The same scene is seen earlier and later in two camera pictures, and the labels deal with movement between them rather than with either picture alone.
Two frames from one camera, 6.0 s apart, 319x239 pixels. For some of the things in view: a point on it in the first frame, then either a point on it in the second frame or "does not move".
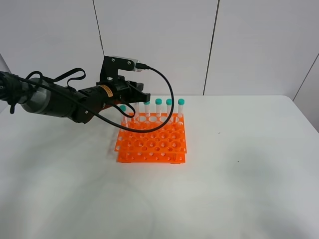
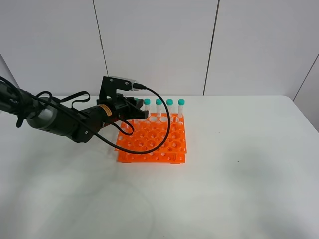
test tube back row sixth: [181, 102] does not move
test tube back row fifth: [168, 103] does not move
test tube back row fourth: [158, 102] does not move
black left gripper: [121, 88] -> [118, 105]
